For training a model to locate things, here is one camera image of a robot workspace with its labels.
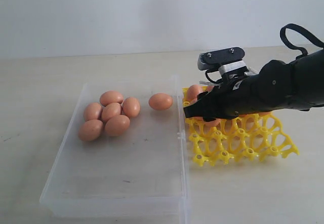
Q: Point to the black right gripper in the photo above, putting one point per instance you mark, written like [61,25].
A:
[270,89]

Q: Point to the brown egg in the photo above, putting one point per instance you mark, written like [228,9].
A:
[109,97]
[160,101]
[193,101]
[111,110]
[209,88]
[265,113]
[92,111]
[208,122]
[193,92]
[90,130]
[117,125]
[131,107]

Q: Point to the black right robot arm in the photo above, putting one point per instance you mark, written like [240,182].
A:
[296,85]

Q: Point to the yellow plastic egg tray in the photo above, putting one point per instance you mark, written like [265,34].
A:
[250,137]

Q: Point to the clear plastic storage box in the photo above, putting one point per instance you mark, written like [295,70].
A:
[138,177]

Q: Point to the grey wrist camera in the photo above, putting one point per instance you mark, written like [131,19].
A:
[211,61]

